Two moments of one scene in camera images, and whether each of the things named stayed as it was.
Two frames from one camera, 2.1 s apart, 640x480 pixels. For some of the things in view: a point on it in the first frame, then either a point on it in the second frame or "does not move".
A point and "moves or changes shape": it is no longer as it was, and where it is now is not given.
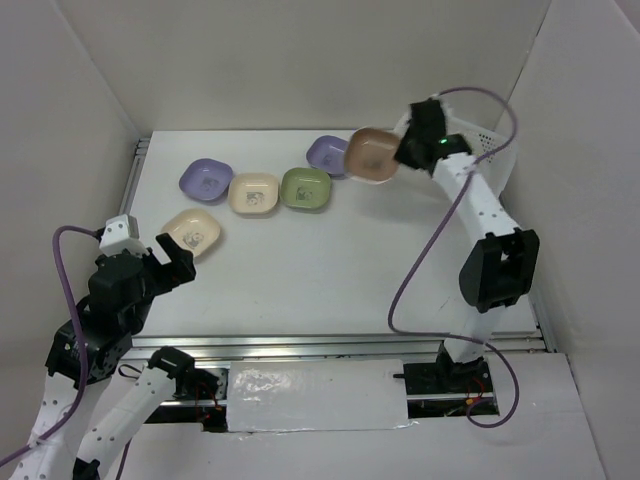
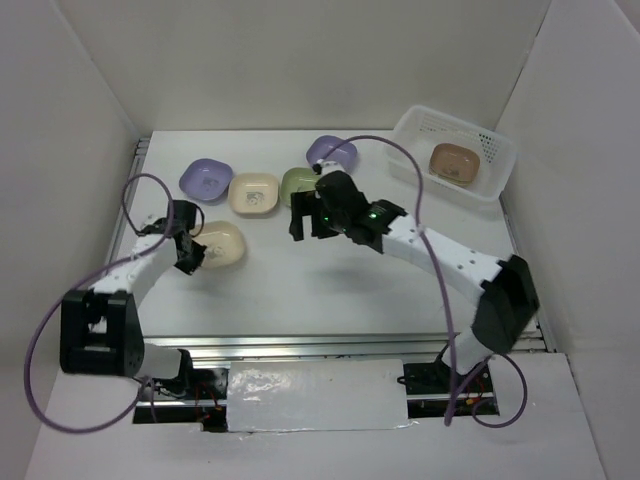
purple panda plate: x=206 y=180 does not move
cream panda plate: x=253 y=193 does not move
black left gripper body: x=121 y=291 to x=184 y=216
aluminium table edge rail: x=349 y=346 does not move
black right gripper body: x=405 y=152 to x=337 y=218
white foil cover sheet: x=317 y=395 does not move
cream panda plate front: x=194 y=230 moves or changes shape
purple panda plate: x=328 y=153 does not move
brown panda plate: x=371 y=155 moves or changes shape
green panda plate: x=305 y=188 does not move
